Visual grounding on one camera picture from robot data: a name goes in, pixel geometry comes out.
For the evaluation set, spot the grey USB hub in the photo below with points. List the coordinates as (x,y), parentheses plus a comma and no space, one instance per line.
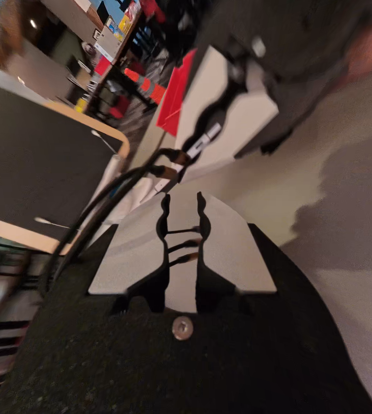
(205,137)

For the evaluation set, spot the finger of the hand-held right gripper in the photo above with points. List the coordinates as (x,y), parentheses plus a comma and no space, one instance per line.
(247,113)
(202,84)

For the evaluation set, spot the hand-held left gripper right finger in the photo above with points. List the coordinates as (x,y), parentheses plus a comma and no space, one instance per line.
(237,255)

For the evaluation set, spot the person's right hand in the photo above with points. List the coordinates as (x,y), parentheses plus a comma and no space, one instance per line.
(370,48)

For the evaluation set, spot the black board wooden frame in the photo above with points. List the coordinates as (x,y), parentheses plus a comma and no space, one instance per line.
(43,145)

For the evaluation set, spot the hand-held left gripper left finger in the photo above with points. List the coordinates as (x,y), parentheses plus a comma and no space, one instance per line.
(131,255)

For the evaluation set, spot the orange traffic cone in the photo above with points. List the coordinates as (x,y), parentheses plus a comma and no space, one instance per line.
(144,84)

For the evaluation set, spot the white cardboard box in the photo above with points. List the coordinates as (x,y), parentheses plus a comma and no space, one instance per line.
(108,45)

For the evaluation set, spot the red storage bin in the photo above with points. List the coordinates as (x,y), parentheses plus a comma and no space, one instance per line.
(173,93)

